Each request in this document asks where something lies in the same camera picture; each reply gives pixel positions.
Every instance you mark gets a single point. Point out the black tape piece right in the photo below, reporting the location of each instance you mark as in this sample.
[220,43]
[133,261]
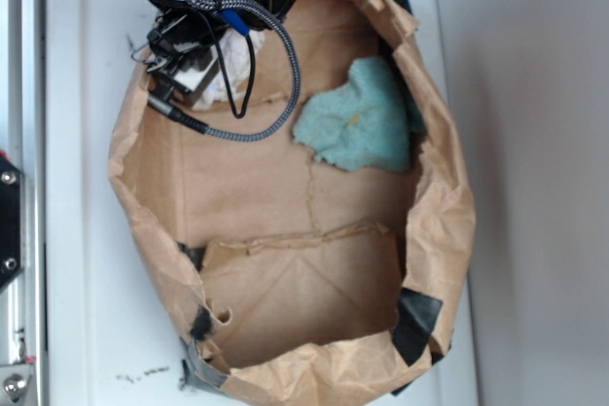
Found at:
[418,315]

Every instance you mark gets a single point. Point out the white paper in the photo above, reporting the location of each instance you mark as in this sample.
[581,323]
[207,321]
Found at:
[236,56]

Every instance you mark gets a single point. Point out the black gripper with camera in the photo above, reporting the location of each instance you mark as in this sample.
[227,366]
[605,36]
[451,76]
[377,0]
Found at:
[184,42]

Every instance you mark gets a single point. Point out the black tape piece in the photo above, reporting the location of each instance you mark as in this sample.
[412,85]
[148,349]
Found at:
[198,371]
[418,315]

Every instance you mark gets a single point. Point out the teal green cloth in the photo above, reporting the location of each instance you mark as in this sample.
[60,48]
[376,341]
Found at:
[366,122]

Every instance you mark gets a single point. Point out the black tape piece left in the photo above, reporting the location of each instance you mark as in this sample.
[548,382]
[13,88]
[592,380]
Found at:
[198,371]

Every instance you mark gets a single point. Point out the aluminium rail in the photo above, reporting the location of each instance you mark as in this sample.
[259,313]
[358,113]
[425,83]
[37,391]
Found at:
[23,316]

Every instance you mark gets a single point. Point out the brown paper bag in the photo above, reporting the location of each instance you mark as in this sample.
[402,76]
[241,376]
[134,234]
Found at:
[300,263]

